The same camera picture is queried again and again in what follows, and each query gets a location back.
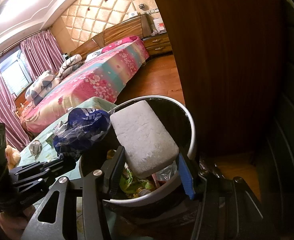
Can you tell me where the blue white folded quilt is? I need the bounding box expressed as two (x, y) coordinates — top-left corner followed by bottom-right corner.
(25, 70), (60, 107)

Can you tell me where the pink curtain right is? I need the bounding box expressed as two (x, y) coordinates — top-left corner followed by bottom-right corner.
(20, 29), (63, 80)

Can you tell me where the wooden headboard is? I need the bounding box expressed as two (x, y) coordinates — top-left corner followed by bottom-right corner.
(69, 14), (152, 59)

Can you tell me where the cream teddy bear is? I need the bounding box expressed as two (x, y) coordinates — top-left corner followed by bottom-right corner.
(5, 145), (21, 170)

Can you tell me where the dark wooden door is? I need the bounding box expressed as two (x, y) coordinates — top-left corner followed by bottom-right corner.
(155, 0), (294, 157)

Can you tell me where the wooden nightstand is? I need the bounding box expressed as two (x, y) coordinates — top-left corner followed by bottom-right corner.
(142, 32), (172, 56)

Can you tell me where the pink curtain left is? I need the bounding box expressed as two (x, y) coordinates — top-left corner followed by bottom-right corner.
(0, 73), (30, 151)

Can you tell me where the pink pillow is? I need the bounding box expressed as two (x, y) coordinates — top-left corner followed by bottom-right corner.
(101, 35), (139, 54)

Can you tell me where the white styrofoam block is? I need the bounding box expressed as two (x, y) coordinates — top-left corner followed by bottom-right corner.
(110, 100), (179, 178)

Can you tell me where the grey white folded quilt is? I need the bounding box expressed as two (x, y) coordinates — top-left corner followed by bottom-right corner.
(57, 54), (82, 77)

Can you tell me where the pink floral bed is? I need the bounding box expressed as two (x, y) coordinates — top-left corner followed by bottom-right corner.
(21, 39), (149, 134)

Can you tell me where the teal floral bed sheet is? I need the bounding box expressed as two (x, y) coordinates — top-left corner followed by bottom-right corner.
(21, 108), (124, 239)

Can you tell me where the crumpled white wrapper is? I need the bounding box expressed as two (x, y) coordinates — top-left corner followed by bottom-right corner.
(28, 140), (43, 156)

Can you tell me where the white orange box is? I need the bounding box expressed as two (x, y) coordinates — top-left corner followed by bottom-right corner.
(153, 17), (166, 33)

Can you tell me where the window with blinds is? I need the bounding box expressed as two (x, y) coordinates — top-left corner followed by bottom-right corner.
(0, 46), (33, 99)

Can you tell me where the pink curtain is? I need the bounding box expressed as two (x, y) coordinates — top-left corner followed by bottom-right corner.
(0, 73), (30, 151)
(20, 29), (63, 80)

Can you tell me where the blue plastic bag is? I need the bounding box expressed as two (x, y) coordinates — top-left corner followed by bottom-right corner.
(53, 108), (111, 161)

